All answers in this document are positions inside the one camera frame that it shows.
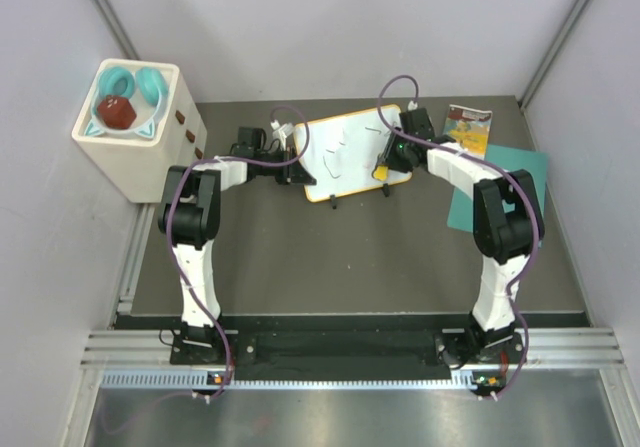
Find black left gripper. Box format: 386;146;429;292
254;147;315;186

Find yellow whiteboard eraser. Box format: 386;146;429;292
372;165;389;182

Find yellow-framed whiteboard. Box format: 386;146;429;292
293;108;391;203

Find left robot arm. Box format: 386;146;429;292
158;121;316;365

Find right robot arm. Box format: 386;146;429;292
376;104;544;364

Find illustrated booklet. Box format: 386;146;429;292
443;104;493;158

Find teal paper folder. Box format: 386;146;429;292
447;144;548;233

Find white storage box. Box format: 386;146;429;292
71;58;207;204

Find teal cat-ear headphones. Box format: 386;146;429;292
83;66;169;141

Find dark red cube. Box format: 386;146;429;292
96;95;137;131

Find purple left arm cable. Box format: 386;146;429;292
99;104;310;436

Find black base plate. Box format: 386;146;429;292
171;330;517;379

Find aluminium frame rail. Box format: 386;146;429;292
80;328;624;369

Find grey slotted cable duct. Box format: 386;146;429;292
100;369;506;391

